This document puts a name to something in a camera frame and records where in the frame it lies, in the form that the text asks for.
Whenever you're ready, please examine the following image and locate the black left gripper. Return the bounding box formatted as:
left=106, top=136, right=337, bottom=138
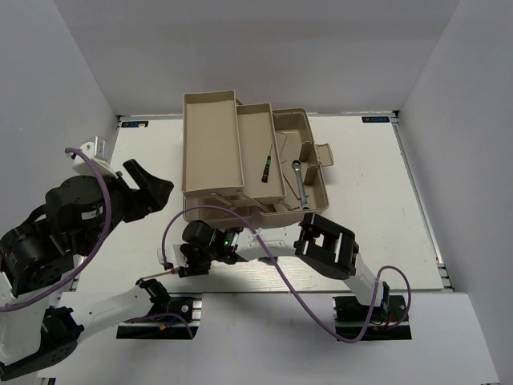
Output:
left=80, top=157, right=175, bottom=254

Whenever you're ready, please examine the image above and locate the beige toolbox with clear lid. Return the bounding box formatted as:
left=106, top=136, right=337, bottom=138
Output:
left=181, top=90, right=334, bottom=229

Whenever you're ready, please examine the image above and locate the slim black green screwdriver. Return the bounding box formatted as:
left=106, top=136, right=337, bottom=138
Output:
left=261, top=144, right=273, bottom=183

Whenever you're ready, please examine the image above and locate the large silver ratchet wrench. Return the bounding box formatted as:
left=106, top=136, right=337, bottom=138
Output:
left=291, top=160, right=309, bottom=210

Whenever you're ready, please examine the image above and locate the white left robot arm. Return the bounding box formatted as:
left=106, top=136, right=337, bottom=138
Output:
left=1, top=160, right=174, bottom=370

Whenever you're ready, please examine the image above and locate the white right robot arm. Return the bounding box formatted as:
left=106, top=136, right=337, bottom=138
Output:
left=175, top=213, right=391, bottom=320

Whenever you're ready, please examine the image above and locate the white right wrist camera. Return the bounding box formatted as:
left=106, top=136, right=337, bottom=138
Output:
left=157, top=244, right=188, bottom=270

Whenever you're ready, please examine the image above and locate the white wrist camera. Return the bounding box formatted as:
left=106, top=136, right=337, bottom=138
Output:
left=67, top=136, right=115, bottom=177
left=157, top=244, right=188, bottom=270

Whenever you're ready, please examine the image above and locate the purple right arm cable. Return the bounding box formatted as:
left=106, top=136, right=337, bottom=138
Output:
left=162, top=206, right=414, bottom=345

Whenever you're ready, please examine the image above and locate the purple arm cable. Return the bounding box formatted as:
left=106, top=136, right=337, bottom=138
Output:
left=162, top=206, right=414, bottom=345
left=0, top=147, right=197, bottom=338

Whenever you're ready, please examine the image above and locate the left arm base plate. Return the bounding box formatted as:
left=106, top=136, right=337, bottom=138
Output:
left=116, top=294, right=202, bottom=341

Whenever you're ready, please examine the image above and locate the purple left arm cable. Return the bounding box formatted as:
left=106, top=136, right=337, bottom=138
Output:
left=0, top=147, right=197, bottom=338

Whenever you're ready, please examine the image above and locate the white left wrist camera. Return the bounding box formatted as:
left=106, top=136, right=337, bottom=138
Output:
left=67, top=136, right=115, bottom=177

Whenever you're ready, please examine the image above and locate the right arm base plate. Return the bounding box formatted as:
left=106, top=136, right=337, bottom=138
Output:
left=333, top=295, right=412, bottom=341

